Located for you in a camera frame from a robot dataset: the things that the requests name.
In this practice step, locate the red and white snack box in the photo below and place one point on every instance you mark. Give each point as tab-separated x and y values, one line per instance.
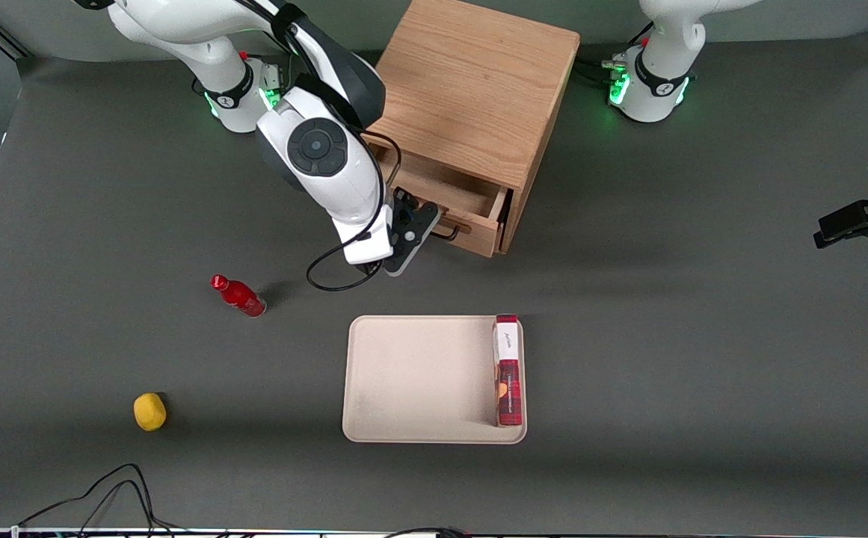
509	373

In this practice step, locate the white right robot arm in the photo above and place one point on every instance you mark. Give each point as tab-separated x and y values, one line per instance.
321	149

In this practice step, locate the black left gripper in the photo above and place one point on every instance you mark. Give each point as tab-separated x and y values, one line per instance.
856	220

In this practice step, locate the beige rectangular tray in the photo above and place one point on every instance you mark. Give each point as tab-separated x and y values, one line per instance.
419	381

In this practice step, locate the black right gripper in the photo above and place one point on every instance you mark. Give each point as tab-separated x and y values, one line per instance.
404	217

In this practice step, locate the dark metal frame strut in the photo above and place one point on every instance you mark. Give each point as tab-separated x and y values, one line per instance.
0	33

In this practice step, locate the yellow lemon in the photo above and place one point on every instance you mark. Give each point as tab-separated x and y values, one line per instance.
149	412

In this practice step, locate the small red bottle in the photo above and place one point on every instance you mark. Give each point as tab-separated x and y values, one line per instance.
243	297

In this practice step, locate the oak wooden drawer cabinet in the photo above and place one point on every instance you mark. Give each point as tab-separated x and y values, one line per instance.
471	75

